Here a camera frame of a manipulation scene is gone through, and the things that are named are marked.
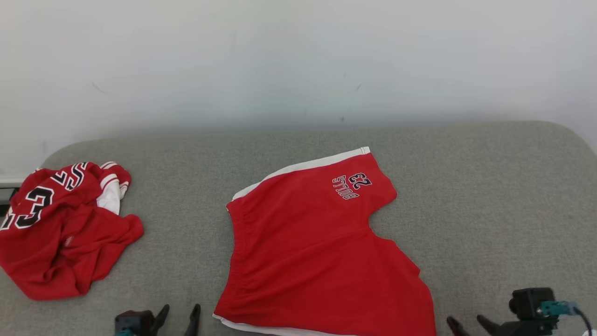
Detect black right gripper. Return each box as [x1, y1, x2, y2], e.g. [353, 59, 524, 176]
[446, 315, 561, 336]

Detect red shorts white trim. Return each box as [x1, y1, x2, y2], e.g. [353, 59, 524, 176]
[213, 147, 437, 336]

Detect red basketball jersey white sleeves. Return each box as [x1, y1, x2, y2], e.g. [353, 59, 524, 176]
[0, 161, 145, 301]

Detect grey box with black foot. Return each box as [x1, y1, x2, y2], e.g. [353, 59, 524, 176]
[0, 188, 20, 217]

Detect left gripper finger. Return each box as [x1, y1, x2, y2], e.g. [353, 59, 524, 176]
[184, 304, 201, 336]
[151, 304, 170, 335]

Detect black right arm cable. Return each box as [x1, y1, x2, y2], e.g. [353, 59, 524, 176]
[573, 306, 594, 336]

